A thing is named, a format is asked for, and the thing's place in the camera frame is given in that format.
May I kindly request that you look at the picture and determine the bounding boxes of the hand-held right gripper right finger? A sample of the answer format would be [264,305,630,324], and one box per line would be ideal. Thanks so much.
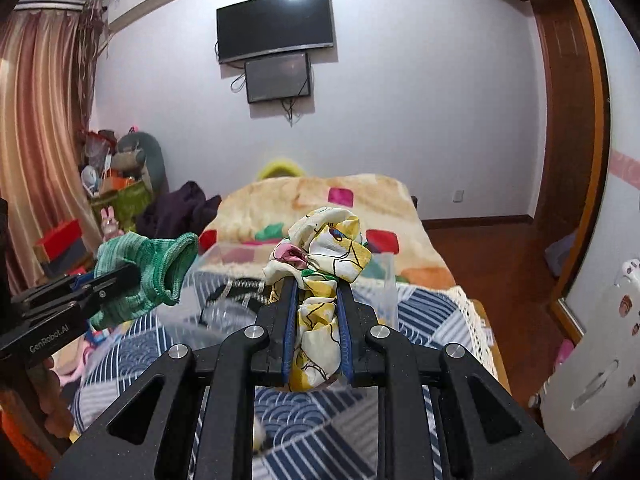
[336,280,578,480]

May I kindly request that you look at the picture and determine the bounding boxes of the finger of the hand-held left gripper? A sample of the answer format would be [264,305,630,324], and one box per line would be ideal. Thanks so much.
[19,292,110,322]
[11,263,142,307]

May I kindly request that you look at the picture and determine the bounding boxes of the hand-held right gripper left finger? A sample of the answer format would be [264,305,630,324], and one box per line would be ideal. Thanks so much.
[50,276,301,480]

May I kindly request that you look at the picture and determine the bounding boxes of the green knitted sock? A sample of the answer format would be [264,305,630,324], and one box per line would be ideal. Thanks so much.
[89,232,200,332]

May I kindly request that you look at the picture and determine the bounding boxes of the clear plastic storage box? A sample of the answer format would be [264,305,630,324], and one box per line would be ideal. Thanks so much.
[155,244,401,347]

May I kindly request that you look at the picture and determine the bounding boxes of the yellow patterned silk scarf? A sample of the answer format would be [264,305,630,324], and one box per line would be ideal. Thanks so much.
[263,206,373,392]

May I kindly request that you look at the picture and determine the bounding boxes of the person's left hand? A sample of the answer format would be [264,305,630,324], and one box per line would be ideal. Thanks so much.
[41,355,77,442]

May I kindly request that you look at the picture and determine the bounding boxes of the pink cloth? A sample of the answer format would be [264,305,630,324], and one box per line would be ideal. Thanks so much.
[51,344,97,387]

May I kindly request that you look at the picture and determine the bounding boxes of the pink bunny toy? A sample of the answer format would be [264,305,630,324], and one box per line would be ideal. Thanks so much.
[99,206,126,244]

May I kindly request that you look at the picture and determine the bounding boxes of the red box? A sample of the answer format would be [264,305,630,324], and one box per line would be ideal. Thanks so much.
[32,219,87,262]

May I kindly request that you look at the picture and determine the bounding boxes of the black striped cloth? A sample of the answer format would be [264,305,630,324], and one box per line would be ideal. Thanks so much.
[199,276,272,332]

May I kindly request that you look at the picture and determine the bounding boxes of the green box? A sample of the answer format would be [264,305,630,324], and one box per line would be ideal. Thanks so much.
[90,180,154,232]

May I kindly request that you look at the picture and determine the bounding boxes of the blue patterned quilt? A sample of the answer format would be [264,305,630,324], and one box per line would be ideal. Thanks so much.
[70,280,496,480]

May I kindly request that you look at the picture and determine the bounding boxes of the dark purple cloth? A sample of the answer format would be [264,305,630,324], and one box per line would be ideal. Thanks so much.
[134,180,224,242]

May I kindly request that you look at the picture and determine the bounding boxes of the grey-green plush toy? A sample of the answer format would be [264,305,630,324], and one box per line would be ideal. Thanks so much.
[116,130,169,197]

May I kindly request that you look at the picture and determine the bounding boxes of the clear plastic jar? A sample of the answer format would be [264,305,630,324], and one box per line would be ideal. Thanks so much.
[85,132,112,166]

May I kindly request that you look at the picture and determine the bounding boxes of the white lace cloth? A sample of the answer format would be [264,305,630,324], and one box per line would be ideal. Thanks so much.
[449,285,502,378]

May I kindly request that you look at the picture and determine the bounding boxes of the plush blanket with coloured squares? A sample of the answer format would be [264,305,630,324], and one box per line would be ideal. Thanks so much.
[199,174,457,292]

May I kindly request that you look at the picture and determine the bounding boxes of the yellow-green plush item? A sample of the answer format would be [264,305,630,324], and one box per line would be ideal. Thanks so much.
[256,157,312,182]

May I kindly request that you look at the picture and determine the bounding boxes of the pink striped curtain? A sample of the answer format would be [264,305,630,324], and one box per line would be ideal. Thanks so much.
[0,1,107,292]

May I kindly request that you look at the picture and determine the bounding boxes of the pink plastic item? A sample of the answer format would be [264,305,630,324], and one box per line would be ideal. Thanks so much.
[554,339,575,377]

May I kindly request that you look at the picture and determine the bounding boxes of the grey-purple cloth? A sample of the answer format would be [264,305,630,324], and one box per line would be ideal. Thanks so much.
[544,230,582,279]

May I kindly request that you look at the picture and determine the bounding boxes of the white plastic board with cutouts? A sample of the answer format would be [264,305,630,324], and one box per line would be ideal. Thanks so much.
[529,257,640,461]

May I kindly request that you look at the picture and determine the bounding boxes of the black hanging cables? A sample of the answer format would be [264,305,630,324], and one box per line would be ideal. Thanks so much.
[280,96,307,127]

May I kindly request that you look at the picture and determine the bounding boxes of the small black wall monitor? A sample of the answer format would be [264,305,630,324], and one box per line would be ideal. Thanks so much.
[244,51,313,105]

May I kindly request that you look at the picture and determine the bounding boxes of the black wall television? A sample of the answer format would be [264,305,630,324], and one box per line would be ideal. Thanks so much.
[216,0,336,65]

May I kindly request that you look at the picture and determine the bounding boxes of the wooden door frame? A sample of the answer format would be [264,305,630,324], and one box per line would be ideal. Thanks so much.
[529,0,612,346]

